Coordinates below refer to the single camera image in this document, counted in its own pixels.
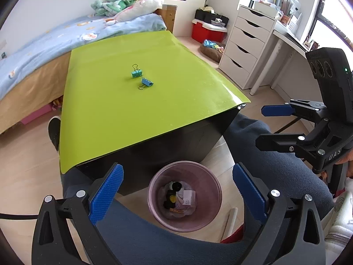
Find white desk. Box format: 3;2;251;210
250;22;322;102

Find yellow tape roll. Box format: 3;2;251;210
169;195;177;203

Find green plush toy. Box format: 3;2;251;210
91;0;136;17

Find white plush pillow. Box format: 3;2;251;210
105;0;163;25

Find blue binder clip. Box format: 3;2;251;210
138;78;154;90

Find teal binder clip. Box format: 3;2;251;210
131;63;142;78

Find bed with blue blanket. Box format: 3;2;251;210
1;14;167;132

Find white drawer unit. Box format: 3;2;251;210
219;6;276;90

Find pink trash bin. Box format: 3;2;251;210
147;161;222;233

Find person's right hand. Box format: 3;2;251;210
336;149;353;178

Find wooden nightstand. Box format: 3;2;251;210
154;4;177;33

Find red storage box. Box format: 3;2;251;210
192;19;227;43

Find green topped table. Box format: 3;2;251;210
59;30;248;195

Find pink box under bed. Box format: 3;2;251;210
21;104;62;125

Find black round cap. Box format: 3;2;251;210
167;181;184;192

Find black shoe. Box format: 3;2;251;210
47;115;61;151

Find brown pet bed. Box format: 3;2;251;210
200;40;225;63

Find wooden clothespin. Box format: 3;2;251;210
169;208;184;214

